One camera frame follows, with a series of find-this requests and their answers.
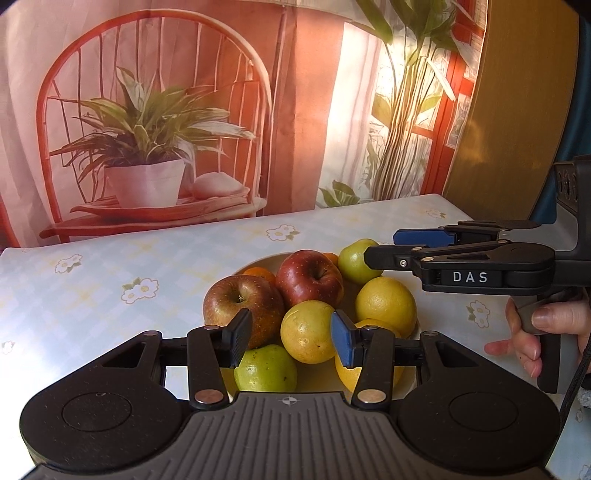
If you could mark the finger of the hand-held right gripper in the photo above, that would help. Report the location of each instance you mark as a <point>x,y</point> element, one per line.
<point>388,257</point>
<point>415,237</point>

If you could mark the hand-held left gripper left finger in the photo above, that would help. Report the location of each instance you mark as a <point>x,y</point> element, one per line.
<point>240,339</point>

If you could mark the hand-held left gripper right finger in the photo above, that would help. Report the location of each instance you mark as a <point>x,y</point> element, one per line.
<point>340,339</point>

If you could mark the yellow orange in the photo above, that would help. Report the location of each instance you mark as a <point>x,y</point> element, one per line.
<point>304,330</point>
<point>385,302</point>
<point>351,377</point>

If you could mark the cream round plate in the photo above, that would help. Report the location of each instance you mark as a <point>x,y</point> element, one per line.
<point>318,376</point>

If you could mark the orange mandarin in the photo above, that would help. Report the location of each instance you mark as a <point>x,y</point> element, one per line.
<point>330,259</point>
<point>259,276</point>

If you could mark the dark red apple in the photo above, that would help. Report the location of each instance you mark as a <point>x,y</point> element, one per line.
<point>309,279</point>

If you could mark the person's right hand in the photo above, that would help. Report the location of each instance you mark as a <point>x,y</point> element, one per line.
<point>563,318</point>

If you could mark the green apple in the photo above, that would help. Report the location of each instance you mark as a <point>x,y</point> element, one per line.
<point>355,261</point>
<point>268,371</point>

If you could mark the red and yellow apple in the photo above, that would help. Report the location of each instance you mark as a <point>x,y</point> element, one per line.
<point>240,304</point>

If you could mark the floral checked tablecloth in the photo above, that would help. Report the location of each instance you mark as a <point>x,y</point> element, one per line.
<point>115,295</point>

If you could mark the blue curtain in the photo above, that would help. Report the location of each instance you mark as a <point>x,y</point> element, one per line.
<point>565,138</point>

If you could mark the yellow brown panel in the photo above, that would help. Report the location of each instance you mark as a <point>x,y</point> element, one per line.
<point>512,101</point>

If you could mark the printed chair and plant backdrop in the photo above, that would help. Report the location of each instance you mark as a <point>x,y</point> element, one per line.
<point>184,115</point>

